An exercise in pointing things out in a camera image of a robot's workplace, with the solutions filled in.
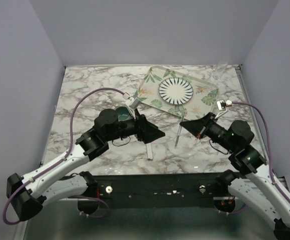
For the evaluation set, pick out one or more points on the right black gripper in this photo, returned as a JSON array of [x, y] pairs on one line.
[[196, 126]]

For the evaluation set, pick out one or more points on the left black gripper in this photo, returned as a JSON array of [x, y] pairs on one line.
[[148, 132]]

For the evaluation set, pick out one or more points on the white pen pink tip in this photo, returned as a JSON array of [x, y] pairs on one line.
[[151, 152]]

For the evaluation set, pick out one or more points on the white pen green tip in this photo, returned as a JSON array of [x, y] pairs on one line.
[[147, 151]]

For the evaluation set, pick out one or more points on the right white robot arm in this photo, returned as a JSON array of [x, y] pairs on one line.
[[253, 185]]

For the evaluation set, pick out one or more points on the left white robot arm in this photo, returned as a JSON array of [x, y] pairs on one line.
[[28, 193]]

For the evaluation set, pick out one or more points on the green ceramic mug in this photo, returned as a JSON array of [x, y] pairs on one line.
[[123, 113]]

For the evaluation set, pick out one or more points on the floral leaf tray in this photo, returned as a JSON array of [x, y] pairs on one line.
[[203, 101]]

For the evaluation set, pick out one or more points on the striped blue white plate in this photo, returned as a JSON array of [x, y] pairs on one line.
[[175, 91]]

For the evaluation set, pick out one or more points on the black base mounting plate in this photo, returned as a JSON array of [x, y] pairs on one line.
[[160, 191]]

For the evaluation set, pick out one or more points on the clear glass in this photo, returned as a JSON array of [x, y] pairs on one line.
[[220, 68]]

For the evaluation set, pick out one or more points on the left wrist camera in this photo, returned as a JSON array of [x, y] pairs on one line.
[[131, 101]]

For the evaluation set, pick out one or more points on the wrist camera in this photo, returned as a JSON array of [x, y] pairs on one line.
[[222, 105], [131, 101]]

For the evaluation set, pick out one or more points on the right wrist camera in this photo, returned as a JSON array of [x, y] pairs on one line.
[[222, 105]]

